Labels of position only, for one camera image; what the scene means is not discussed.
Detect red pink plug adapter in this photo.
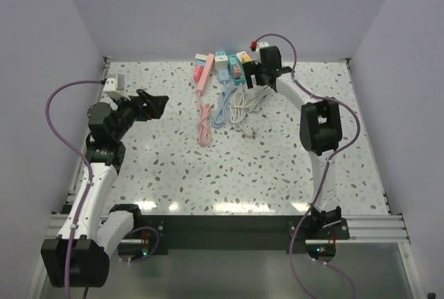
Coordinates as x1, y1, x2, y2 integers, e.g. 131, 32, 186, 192
193, 65, 204, 83

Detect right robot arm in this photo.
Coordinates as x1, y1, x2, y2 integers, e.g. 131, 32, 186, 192
242, 42, 343, 239

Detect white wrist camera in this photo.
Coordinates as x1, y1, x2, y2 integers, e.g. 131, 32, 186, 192
103, 74, 126, 99
250, 41, 269, 51

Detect white charger cube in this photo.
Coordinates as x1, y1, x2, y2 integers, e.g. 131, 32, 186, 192
214, 55, 228, 71

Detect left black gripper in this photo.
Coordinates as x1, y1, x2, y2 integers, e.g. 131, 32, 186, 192
112, 89, 168, 141

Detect blue power strip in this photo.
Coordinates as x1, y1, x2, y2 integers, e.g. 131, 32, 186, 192
217, 68, 230, 84

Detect pink cord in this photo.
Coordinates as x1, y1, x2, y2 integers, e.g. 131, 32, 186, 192
196, 91, 215, 146

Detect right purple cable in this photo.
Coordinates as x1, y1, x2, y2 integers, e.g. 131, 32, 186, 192
287, 33, 364, 299

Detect pink power strip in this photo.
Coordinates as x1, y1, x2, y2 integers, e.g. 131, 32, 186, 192
196, 53, 215, 94

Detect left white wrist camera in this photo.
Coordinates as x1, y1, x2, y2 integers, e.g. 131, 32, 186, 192
103, 74, 126, 99

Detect teal power strip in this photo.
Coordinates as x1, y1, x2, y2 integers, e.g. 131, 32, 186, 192
228, 54, 246, 86

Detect salmon plug adapter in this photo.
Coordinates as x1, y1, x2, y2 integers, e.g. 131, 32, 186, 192
232, 65, 242, 79

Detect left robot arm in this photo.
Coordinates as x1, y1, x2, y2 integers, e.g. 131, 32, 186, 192
41, 89, 169, 289

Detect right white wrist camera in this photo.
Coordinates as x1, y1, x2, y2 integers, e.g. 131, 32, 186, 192
250, 41, 269, 51

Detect white cord of teal strip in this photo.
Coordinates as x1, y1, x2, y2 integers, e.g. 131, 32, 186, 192
230, 83, 257, 138

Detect teal plug adapter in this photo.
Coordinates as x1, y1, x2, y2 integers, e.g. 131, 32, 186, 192
228, 54, 239, 66

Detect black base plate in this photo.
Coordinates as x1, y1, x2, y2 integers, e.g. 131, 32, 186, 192
117, 215, 350, 262

